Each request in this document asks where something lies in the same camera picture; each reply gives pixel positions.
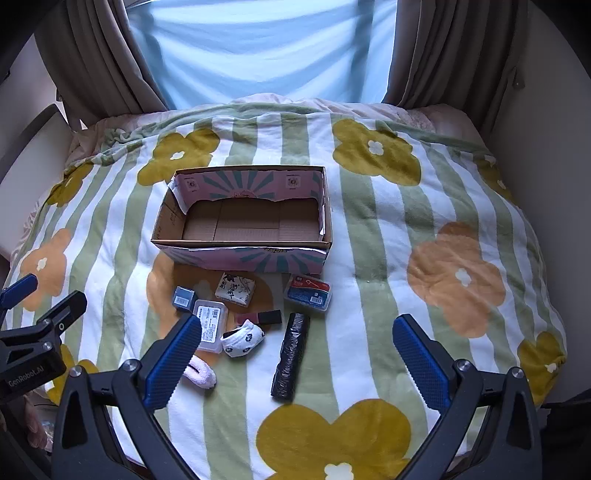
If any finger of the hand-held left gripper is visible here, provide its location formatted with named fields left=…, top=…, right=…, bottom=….
left=0, top=273, right=38, bottom=313
left=0, top=291, right=88, bottom=360

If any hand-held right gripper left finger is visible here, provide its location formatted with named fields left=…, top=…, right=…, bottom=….
left=51, top=314, right=222, bottom=480

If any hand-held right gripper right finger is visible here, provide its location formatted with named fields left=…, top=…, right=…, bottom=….
left=392, top=314, right=543, bottom=480

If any pink fluffy sock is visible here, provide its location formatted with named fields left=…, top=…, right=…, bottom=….
left=181, top=354, right=217, bottom=393

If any clear plastic case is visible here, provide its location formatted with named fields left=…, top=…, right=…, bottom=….
left=191, top=300, right=229, bottom=355

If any small blue box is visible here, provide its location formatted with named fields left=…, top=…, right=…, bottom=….
left=173, top=285, right=197, bottom=311

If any white printed sock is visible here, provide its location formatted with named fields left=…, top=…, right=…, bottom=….
left=221, top=320, right=266, bottom=359

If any patterned tissue pack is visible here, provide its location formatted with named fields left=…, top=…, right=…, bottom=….
left=215, top=272, right=257, bottom=308

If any printed cardboard box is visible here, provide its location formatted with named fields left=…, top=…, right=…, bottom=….
left=150, top=165, right=334, bottom=273

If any black and maroon small box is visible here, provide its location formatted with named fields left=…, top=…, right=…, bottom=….
left=236, top=311, right=282, bottom=328

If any red and blue plastic case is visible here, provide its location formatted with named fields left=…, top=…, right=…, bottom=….
left=283, top=273, right=334, bottom=311

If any white bedside furniture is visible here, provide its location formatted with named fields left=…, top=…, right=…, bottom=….
left=0, top=104, right=75, bottom=259

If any floral striped blanket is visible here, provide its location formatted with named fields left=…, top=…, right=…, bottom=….
left=7, top=104, right=568, bottom=480

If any beige curtain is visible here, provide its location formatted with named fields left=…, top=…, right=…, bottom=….
left=37, top=0, right=169, bottom=130
left=383, top=0, right=529, bottom=116

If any light blue sheer curtain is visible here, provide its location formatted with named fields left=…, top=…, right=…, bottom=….
left=113, top=0, right=402, bottom=112

